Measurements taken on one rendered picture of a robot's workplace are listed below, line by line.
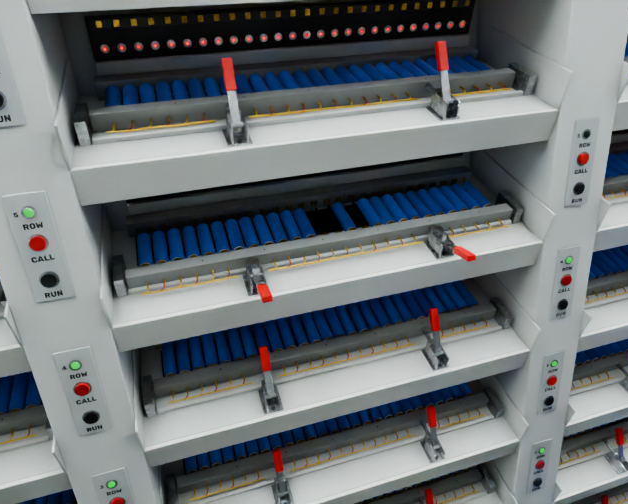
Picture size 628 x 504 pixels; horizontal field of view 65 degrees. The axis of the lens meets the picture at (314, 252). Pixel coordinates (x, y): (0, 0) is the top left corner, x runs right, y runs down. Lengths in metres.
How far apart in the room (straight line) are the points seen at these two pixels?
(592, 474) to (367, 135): 0.89
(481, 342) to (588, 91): 0.40
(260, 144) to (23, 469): 0.51
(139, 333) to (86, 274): 0.10
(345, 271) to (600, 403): 0.62
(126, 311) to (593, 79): 0.67
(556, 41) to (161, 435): 0.74
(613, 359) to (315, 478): 0.64
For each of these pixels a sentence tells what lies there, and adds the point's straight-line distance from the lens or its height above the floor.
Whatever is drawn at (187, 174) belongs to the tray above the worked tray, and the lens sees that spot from 0.58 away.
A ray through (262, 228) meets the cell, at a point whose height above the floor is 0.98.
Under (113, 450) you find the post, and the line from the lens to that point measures 0.74.
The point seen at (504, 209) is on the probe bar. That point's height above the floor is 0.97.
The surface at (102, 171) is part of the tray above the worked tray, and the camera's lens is 0.57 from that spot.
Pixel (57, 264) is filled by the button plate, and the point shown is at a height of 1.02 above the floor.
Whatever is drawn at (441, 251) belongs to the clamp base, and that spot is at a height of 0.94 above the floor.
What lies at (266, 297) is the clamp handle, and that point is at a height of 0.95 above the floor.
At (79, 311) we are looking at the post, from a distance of 0.63.
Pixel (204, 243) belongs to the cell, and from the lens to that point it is 0.69.
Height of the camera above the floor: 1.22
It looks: 23 degrees down
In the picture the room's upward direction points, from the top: 4 degrees counter-clockwise
